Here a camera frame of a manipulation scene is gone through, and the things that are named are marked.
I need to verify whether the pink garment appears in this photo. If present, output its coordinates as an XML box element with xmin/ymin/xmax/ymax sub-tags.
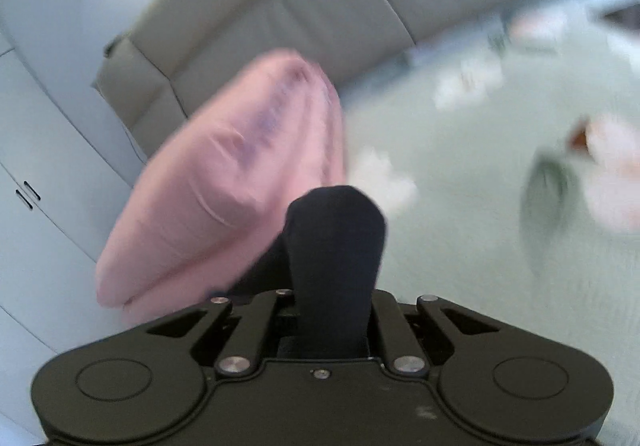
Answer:
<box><xmin>95</xmin><ymin>50</ymin><xmax>348</xmax><ymax>327</ymax></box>

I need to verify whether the grey upholstered bed headboard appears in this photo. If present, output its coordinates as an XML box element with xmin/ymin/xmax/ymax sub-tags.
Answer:
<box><xmin>90</xmin><ymin>0</ymin><xmax>636</xmax><ymax>161</ymax></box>

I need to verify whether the black garment with white stripes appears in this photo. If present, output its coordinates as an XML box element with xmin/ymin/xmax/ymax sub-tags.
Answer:
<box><xmin>235</xmin><ymin>186</ymin><xmax>388</xmax><ymax>358</ymax></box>

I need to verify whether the white wardrobe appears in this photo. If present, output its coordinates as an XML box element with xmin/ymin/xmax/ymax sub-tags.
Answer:
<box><xmin>0</xmin><ymin>33</ymin><xmax>146</xmax><ymax>446</ymax></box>

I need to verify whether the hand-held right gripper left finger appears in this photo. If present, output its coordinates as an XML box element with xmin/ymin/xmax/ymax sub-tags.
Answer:
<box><xmin>142</xmin><ymin>289</ymin><xmax>301</xmax><ymax>375</ymax></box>

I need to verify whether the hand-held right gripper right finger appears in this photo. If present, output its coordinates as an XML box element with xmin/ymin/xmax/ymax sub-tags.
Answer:
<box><xmin>369</xmin><ymin>290</ymin><xmax>502</xmax><ymax>375</ymax></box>

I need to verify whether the pale floral bedsheet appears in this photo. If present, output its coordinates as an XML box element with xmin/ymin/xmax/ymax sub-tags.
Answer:
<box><xmin>340</xmin><ymin>0</ymin><xmax>640</xmax><ymax>446</ymax></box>

